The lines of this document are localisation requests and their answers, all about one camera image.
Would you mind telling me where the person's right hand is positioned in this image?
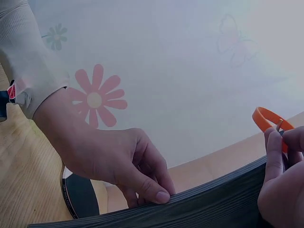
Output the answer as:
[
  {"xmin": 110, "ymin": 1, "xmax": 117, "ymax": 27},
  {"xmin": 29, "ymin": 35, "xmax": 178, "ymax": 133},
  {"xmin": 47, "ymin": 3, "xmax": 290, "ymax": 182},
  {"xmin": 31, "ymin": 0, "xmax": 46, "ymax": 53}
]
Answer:
[{"xmin": 257, "ymin": 125, "xmax": 304, "ymax": 228}]

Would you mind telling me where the person's left hand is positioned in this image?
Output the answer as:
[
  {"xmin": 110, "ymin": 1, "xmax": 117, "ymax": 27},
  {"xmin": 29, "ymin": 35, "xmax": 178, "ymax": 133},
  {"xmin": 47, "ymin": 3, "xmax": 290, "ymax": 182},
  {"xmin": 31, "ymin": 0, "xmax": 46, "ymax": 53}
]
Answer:
[{"xmin": 32, "ymin": 87, "xmax": 177, "ymax": 209}]

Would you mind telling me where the orange rubber band ring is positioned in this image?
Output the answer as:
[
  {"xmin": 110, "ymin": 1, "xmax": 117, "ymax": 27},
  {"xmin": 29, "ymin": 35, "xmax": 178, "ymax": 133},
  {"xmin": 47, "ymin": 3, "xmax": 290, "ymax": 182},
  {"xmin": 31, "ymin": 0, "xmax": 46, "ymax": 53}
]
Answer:
[{"xmin": 252, "ymin": 106, "xmax": 295, "ymax": 154}]

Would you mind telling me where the dark wood-grain board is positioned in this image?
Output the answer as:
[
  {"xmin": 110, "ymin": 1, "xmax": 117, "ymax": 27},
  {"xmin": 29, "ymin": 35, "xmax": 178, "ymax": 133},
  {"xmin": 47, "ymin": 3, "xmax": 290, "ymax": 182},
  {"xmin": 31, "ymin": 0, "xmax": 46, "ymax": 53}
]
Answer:
[{"xmin": 27, "ymin": 152, "xmax": 304, "ymax": 228}]

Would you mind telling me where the person's left forearm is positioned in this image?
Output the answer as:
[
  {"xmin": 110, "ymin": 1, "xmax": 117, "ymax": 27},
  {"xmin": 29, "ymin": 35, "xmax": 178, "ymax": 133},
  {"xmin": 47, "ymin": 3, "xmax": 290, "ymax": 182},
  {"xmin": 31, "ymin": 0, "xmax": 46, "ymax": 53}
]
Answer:
[{"xmin": 0, "ymin": 0, "xmax": 71, "ymax": 119}]

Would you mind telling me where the black round disc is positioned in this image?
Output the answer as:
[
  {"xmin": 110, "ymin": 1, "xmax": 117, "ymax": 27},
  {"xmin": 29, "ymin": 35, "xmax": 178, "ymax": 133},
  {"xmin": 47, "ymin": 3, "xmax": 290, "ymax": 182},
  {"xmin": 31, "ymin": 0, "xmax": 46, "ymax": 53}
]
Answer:
[{"xmin": 60, "ymin": 165, "xmax": 100, "ymax": 218}]

